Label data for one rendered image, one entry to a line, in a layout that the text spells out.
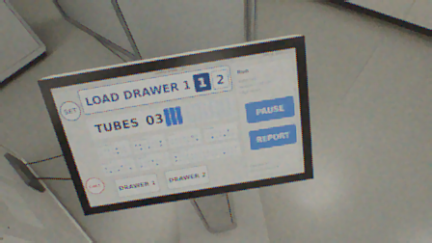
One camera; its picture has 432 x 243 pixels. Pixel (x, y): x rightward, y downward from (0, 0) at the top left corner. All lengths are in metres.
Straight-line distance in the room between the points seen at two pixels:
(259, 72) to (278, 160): 0.19
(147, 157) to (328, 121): 1.47
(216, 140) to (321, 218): 1.16
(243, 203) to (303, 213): 0.32
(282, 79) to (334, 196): 1.21
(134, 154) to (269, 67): 0.33
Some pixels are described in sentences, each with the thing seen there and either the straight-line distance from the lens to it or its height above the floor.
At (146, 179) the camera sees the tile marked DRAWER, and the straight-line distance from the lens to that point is 0.65.
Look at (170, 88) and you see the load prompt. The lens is 0.57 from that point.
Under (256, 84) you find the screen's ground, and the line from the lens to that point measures 0.58.
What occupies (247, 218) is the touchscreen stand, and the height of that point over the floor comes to 0.04.
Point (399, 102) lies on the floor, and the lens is 2.17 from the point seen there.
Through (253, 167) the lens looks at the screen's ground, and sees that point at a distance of 0.63.
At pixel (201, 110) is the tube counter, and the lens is 0.58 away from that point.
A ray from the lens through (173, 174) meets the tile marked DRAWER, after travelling 0.63.
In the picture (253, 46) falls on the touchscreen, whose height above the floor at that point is 1.19.
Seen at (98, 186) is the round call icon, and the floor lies 1.01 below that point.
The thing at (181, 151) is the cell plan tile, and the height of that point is 1.05.
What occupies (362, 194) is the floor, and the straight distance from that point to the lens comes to 1.78.
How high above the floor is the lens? 1.59
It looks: 58 degrees down
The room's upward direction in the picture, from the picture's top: 10 degrees counter-clockwise
